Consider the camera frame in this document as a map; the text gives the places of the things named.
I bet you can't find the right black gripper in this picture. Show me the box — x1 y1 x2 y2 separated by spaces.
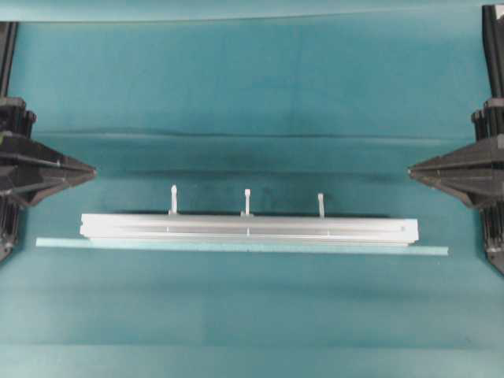
407 98 504 253

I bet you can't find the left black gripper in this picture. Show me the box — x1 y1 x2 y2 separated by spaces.
0 98 97 253

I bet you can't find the large silver metal rail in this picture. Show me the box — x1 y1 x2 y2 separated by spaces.
80 213 419 246

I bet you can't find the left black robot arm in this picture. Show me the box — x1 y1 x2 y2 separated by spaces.
1 22 96 260

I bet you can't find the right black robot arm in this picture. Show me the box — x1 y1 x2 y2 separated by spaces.
409 5 503 259

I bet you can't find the light green foam strip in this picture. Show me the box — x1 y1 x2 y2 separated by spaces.
35 237 449 258

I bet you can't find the left white cable tie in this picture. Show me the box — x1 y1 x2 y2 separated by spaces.
169 184 178 215

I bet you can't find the white cable tie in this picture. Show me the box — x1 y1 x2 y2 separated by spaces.
317 193 325 218
169 184 178 215
240 188 253 217

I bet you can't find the right white cable tie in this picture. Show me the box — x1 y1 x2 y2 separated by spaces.
317 193 325 218

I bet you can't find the middle white cable tie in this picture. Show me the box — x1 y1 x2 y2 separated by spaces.
240 188 253 217

